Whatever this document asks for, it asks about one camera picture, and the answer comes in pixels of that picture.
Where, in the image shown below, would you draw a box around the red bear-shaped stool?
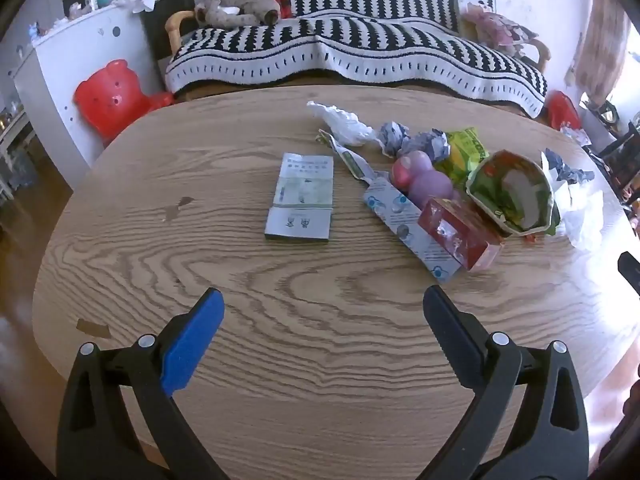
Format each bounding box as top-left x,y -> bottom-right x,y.
74,59 -> 174,144

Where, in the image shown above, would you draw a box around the brown plush toy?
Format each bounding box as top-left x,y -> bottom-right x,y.
194,0 -> 282,29

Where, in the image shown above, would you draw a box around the red plastic item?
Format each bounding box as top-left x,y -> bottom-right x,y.
547,90 -> 584,131

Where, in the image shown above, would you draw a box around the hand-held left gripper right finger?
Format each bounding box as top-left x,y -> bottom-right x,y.
422,285 -> 592,480

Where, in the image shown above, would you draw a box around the white tissue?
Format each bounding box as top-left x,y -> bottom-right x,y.
554,180 -> 607,252
306,100 -> 382,147

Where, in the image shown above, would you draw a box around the green and red snack bag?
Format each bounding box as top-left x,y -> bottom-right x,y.
465,149 -> 564,239

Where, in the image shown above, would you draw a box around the torn green-white wrapper strip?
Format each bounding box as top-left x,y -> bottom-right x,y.
316,129 -> 377,182

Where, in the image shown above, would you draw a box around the black and white striped blanket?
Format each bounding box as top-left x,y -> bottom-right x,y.
164,0 -> 549,119

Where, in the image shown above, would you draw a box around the pink plush doll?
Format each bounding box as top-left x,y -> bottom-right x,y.
461,2 -> 539,59

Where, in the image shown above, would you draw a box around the flattened blue-white cardboard box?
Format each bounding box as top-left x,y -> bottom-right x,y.
362,174 -> 464,284

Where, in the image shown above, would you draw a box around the wooden sofa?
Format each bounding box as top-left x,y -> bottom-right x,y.
165,10 -> 551,112

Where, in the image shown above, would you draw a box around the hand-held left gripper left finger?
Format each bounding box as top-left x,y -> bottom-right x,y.
56,287 -> 227,480

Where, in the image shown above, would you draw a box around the white cabinet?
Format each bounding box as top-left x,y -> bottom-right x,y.
12,2 -> 167,172

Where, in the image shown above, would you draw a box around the dark chair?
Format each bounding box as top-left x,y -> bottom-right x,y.
597,122 -> 640,202

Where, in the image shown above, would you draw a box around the red cardboard box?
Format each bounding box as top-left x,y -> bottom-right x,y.
417,197 -> 504,272

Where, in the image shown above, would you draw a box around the crumpled grey paper ball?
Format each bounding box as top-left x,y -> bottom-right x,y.
379,121 -> 412,159
409,129 -> 451,162
541,147 -> 596,187

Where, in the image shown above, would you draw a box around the folded printed paper leaflet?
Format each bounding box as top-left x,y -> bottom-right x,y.
264,152 -> 335,244

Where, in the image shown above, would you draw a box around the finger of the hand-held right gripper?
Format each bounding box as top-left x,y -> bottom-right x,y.
617,252 -> 640,297

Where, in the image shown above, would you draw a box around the yellow-green snack packet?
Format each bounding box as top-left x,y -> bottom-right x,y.
436,127 -> 490,182

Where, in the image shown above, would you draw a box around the pink patterned curtain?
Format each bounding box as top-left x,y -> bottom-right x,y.
565,0 -> 632,107

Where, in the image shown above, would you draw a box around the brown tape piece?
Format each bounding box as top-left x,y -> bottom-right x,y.
75,318 -> 111,340

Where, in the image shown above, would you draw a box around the pink round toy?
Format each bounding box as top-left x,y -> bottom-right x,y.
391,150 -> 455,207

